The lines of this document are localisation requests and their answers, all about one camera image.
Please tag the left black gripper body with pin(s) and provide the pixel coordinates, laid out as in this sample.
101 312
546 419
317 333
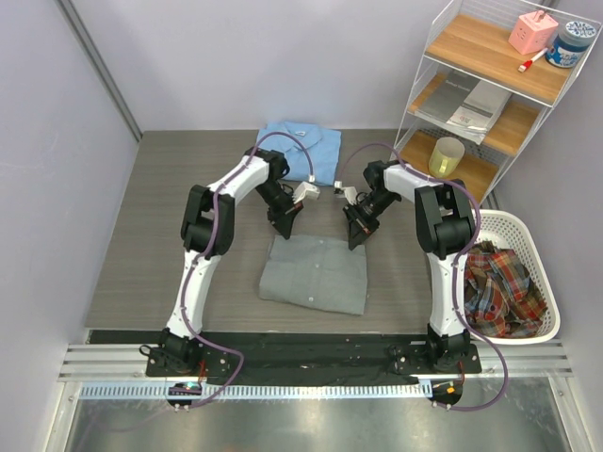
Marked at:
280 207

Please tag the blue white lidded jar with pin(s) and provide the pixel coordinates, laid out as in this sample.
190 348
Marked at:
571 42

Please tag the white wire wooden shelf rack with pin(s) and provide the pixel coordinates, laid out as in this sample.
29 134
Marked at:
490 74

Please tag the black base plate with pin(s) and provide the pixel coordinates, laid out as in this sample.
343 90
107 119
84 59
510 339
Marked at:
277 355

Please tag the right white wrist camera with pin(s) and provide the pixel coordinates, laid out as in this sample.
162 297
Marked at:
349 193

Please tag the yellow translucent cup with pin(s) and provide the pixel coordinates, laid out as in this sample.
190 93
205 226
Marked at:
446 155

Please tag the white slotted cable duct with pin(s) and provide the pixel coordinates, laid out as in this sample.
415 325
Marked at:
180 391

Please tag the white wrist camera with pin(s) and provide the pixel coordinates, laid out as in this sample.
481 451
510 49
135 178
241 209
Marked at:
305 190
349 193

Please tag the grey long sleeve shirt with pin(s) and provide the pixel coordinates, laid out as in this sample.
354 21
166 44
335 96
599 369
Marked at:
315 272

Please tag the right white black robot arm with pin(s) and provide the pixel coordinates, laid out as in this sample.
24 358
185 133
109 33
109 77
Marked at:
445 231

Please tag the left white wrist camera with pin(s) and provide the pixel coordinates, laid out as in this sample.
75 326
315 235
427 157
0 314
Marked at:
305 190

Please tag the light blue shirt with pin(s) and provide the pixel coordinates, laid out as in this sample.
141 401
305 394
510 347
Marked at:
322 144

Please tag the white plastic laundry basket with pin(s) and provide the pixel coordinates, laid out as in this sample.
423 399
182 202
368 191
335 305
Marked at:
506 231

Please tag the grey booklet stack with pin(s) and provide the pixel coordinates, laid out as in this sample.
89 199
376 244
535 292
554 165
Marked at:
464 105

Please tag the red plaid shirt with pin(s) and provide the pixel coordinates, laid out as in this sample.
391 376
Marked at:
500 298

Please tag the pink cube power socket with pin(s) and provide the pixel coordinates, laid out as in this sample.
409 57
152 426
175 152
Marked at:
532 32

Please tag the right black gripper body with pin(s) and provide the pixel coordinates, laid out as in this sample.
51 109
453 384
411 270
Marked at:
366 213

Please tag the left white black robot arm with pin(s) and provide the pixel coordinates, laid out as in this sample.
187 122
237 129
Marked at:
208 231

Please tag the red white marker pen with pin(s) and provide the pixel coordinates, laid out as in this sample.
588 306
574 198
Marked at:
527 64

